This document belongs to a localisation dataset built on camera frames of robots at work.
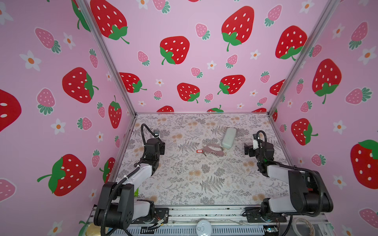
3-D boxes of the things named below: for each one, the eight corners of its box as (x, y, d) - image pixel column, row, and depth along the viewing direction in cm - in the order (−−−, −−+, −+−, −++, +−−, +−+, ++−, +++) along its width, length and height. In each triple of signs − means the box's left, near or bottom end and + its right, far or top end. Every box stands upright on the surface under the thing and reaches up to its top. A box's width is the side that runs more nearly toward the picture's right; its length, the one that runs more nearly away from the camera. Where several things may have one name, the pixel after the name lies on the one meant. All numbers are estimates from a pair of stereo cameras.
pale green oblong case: (220, 146, 103) (221, 143, 100) (226, 129, 113) (227, 126, 110) (231, 150, 101) (232, 147, 98) (236, 132, 112) (237, 128, 108)
